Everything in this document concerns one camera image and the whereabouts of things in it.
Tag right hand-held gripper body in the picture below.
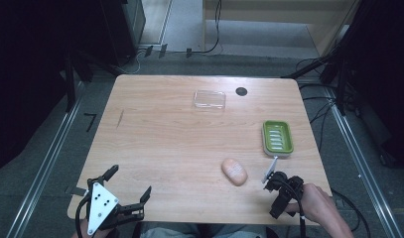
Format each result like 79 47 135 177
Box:
263 171 306 220

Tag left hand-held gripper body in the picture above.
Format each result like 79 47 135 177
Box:
85 177 146 236

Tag green soap dish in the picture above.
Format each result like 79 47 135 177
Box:
261 119 295 159

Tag pink soap bar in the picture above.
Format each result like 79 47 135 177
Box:
220 158 249 187

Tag person's right hand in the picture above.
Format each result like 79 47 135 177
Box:
284 182 337 225

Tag person's left hand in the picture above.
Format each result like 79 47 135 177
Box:
71 220 114 238

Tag grey tape strip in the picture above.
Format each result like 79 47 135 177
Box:
65 184 88 196

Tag person's legs in jeans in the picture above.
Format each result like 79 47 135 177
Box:
139 221 267 238

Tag clear plastic container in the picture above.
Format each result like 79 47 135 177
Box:
192 89 227 110

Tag black metal stand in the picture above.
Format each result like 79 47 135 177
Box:
281 0 404 117

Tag black cabinet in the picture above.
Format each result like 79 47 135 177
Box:
99 0 147 67

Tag light wooden furniture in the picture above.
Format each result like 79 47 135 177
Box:
202 0 360 58

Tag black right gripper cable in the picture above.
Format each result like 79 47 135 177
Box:
278 178 308 238

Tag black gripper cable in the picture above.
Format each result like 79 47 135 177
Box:
278 178 308 238
74 193 92 238

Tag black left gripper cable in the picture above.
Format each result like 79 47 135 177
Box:
74 193 92 238

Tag metal floor rail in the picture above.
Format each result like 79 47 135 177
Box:
328 95 404 238
5 82 87 238

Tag black floor cable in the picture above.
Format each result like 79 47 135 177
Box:
331 187 372 238

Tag black floor cables bundle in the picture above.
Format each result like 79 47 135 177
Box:
295 57 337 154

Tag black hanging cable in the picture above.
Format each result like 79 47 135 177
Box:
185 0 223 60

